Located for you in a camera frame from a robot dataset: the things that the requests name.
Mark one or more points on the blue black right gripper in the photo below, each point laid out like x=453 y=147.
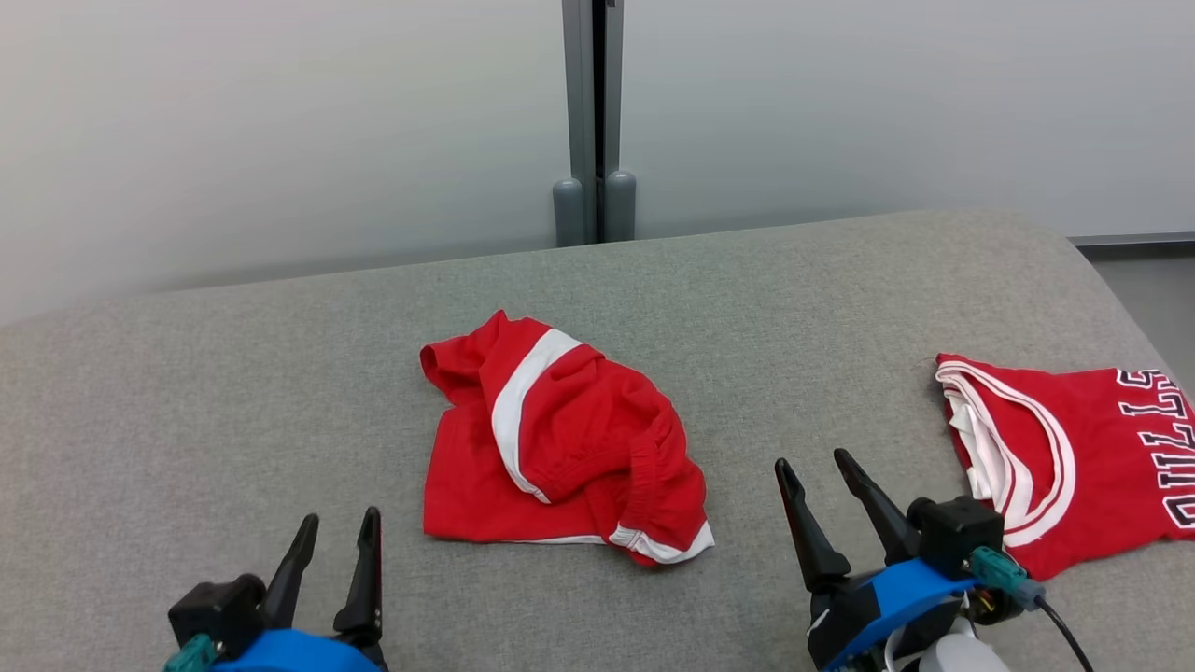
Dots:
x=887 y=602

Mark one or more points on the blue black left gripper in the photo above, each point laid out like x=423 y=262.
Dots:
x=299 y=653

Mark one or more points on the red basketball jersey black lettering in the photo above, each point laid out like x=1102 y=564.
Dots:
x=1102 y=439

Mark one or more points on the red shorts white stripes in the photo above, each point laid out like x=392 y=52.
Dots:
x=579 y=439

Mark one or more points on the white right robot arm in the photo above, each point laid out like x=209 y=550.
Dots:
x=962 y=658

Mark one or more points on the grey baseboard strip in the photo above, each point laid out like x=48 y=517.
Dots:
x=1134 y=239

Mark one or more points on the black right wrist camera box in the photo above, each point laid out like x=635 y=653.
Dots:
x=957 y=537

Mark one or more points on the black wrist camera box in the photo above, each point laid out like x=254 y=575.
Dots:
x=957 y=537
x=215 y=611

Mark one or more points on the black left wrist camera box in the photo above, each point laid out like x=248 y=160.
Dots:
x=215 y=611

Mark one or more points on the teal left camera connector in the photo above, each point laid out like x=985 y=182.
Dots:
x=191 y=656

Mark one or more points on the teal camera connector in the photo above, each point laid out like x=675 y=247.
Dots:
x=191 y=656
x=1004 y=574

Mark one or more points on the teal right camera connector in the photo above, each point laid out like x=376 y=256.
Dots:
x=1004 y=574

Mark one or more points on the grey metal partition post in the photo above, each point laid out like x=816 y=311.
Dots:
x=581 y=93

